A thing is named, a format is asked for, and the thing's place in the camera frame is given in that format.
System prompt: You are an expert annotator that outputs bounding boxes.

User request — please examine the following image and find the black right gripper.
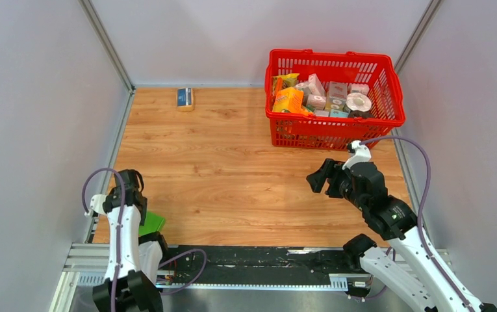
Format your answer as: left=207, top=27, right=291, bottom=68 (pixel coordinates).
left=305, top=158, right=366, bottom=211

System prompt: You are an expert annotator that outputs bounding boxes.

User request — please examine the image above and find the green paper box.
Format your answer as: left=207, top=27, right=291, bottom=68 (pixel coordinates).
left=138, top=211, right=166, bottom=237

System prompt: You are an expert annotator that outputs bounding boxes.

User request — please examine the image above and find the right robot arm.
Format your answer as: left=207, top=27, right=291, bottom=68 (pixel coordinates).
left=306, top=159, right=497, bottom=311

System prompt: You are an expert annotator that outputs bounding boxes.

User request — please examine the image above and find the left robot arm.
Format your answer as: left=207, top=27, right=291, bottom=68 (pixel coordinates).
left=81, top=168, right=172, bottom=311

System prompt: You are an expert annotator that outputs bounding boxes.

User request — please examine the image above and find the orange snack box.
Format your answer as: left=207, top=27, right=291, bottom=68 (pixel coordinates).
left=272, top=87, right=304, bottom=114

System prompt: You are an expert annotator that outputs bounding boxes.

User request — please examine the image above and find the red shopping basket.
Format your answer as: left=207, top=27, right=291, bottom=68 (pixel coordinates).
left=265, top=49, right=406, bottom=150

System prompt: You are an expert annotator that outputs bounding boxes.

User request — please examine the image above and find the round tape roll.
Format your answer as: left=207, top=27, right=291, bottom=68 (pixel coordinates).
left=346, top=92, right=372, bottom=112

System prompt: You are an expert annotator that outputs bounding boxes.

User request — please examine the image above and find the red white carton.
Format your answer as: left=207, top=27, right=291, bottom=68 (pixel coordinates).
left=327, top=81, right=348, bottom=101

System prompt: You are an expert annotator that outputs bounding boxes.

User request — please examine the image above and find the pink white tissue pack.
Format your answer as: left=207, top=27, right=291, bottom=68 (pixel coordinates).
left=307, top=73, right=325, bottom=97

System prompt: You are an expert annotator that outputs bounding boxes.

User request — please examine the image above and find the yellow snack bag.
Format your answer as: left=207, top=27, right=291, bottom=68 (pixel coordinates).
left=271, top=73, right=299, bottom=96

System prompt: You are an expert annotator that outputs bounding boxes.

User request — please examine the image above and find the blue yellow sponge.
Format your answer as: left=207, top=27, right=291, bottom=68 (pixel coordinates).
left=176, top=87, right=194, bottom=112

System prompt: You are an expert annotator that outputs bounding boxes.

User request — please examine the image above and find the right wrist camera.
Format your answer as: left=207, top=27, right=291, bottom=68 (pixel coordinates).
left=342, top=140, right=372, bottom=170

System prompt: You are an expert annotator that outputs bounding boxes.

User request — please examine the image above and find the white perforated cable tray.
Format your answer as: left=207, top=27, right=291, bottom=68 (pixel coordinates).
left=78, top=274, right=349, bottom=292

